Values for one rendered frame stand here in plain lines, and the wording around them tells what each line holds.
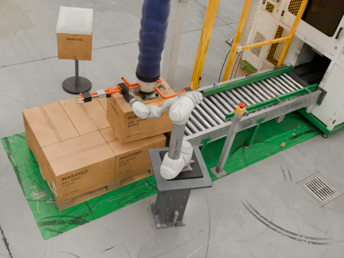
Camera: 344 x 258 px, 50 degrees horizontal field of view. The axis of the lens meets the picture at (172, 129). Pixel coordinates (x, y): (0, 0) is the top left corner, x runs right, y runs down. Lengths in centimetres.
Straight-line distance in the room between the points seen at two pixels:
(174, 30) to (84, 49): 113
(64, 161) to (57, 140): 29
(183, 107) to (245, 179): 208
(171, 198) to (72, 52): 225
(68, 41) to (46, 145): 146
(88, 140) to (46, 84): 184
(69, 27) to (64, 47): 25
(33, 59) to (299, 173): 409
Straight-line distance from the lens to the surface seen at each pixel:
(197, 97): 278
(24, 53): 617
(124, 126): 349
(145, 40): 320
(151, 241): 380
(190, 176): 333
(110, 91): 337
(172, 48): 488
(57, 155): 372
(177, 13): 467
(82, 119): 408
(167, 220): 384
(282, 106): 483
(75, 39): 470
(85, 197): 403
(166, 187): 324
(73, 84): 542
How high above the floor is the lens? 325
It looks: 42 degrees down
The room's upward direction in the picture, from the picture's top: 11 degrees clockwise
